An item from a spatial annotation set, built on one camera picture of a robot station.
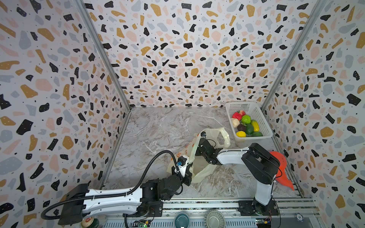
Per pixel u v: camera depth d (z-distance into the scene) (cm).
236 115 110
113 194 47
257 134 100
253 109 113
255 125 106
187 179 62
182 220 71
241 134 98
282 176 87
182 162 58
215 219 72
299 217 72
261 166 49
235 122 106
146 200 53
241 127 101
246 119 109
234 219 72
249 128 102
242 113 114
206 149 73
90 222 62
